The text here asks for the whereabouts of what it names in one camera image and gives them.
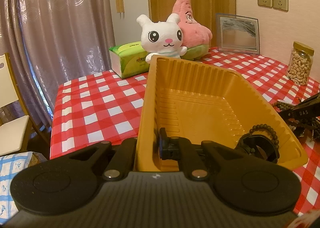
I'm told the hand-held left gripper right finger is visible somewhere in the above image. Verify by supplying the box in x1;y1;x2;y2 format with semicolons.
159;127;240;181

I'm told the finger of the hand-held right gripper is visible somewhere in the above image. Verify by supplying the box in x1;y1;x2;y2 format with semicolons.
278;108;293;120

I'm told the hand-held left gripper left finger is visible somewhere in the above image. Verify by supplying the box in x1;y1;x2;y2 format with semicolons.
69;137;138;181

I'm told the pile of bead jewelry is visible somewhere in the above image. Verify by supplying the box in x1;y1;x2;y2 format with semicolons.
272;100;320;141

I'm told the brown bead bracelet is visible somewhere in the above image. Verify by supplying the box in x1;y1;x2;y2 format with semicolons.
249;123;278;154

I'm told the yellow plastic tray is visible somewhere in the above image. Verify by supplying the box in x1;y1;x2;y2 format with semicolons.
134;55;308;172

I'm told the cashew nut jar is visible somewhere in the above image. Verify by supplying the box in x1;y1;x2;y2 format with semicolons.
286;41;315;86

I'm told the red white checkered tablecloth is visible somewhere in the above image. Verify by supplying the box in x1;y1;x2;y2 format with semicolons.
49;46;320;218

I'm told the green tissue pack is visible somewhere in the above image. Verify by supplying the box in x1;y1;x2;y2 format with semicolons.
109;41;153;79

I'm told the white bunny plush toy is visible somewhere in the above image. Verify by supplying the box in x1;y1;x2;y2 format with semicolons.
136;13;188;62

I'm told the white wooden chair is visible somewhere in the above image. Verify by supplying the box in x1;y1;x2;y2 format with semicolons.
0;53;52;157

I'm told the blue white patterned cloth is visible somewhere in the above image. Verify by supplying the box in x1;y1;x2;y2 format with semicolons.
0;151;34;220

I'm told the pink starfish plush toy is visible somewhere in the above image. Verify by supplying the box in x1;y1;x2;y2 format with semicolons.
172;0;213;61

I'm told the grey patterned curtain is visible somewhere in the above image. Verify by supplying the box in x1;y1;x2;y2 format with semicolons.
0;0;117;131

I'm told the glass picture frame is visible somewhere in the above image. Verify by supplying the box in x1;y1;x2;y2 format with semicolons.
216;13;260;55

